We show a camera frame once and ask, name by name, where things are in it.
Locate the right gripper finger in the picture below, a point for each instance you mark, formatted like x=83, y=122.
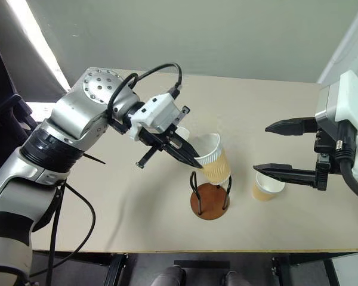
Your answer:
x=292, y=126
x=289, y=173

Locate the white paper cup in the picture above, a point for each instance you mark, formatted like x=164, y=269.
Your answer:
x=185, y=132

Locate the dark office chair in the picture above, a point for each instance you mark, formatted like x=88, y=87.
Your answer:
x=6, y=113

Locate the brown ribbed paper cup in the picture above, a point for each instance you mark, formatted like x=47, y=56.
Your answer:
x=216, y=164

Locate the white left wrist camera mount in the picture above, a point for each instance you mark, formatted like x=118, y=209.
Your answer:
x=159, y=110

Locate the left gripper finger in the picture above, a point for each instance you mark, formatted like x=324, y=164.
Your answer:
x=182, y=157
x=186, y=148

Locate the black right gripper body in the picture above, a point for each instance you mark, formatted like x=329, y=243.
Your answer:
x=323, y=143

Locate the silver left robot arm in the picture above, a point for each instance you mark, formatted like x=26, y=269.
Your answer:
x=74, y=110

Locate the dark rounded shape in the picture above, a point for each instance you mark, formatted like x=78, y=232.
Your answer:
x=171, y=277
x=235, y=279

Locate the black table frame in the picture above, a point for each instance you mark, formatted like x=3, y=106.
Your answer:
x=116, y=266

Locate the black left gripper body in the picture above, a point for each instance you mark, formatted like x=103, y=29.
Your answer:
x=155, y=138

